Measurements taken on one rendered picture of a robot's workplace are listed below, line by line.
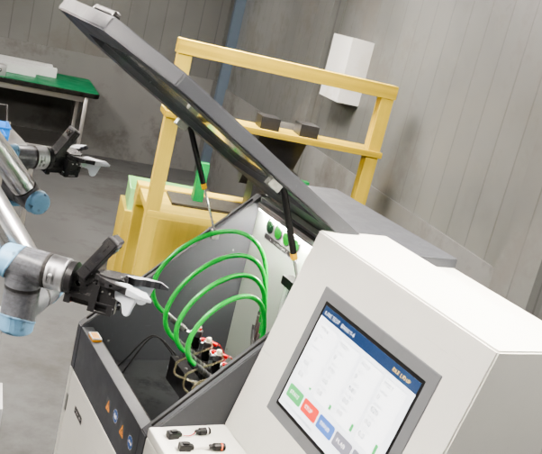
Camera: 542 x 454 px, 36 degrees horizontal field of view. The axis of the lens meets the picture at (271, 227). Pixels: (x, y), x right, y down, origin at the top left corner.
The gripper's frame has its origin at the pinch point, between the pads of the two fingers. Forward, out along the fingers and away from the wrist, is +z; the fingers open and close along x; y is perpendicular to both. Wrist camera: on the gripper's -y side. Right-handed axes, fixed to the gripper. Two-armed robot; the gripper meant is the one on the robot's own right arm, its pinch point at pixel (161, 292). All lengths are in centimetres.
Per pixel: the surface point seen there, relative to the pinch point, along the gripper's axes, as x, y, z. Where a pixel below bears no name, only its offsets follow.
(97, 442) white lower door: -65, 64, -20
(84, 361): -83, 48, -35
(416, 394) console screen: -2, 7, 56
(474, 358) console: 5, -5, 64
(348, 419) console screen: -13, 20, 45
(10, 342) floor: -262, 111, -125
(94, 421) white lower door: -69, 60, -24
